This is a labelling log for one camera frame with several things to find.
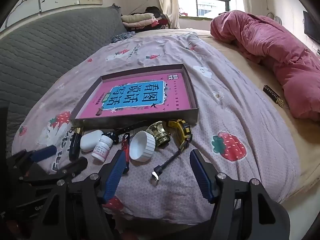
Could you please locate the black lipstick with gold band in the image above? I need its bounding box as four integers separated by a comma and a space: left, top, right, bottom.
69, 127, 84, 161

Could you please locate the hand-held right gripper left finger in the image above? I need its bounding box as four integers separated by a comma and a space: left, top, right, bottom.
32, 149, 127, 240

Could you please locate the black hair clip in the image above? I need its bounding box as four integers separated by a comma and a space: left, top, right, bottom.
104, 130, 120, 145

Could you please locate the beige bed sheet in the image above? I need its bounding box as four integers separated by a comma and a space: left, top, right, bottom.
130, 29, 320, 203

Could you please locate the pink book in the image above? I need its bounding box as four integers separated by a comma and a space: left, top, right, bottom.
76, 72, 197, 118

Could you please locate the black gold mattress label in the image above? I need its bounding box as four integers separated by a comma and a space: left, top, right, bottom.
262, 84, 284, 107

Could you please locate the white earbuds case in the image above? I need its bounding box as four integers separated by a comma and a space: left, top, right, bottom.
80, 129, 104, 153

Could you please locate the grey quilted headboard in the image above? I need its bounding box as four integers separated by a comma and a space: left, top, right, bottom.
0, 5, 128, 155

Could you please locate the wall television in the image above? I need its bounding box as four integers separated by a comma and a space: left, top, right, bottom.
302, 10, 320, 42

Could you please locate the yellow black wrist watch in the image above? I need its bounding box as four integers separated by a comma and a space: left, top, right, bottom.
114, 119, 194, 187

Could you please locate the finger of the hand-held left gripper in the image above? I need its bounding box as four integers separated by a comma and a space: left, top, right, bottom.
19, 157, 88, 187
10, 145, 58, 178

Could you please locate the white ribbed jar lid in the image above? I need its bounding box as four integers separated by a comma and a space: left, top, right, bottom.
129, 130, 156, 162

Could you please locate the dark patterned cloth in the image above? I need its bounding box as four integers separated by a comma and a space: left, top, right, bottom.
111, 32, 137, 43

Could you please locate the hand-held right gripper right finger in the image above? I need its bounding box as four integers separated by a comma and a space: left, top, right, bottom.
189, 149, 290, 240

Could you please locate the pink quilt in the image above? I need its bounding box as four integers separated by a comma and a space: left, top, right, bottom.
210, 10, 320, 120

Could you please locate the stack of folded clothes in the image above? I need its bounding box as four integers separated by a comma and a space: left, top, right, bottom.
121, 6, 179, 33

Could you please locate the shallow cardboard box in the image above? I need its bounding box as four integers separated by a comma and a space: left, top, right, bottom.
70, 64, 200, 130

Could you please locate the white pill bottle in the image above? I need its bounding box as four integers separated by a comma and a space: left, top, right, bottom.
91, 134, 112, 162

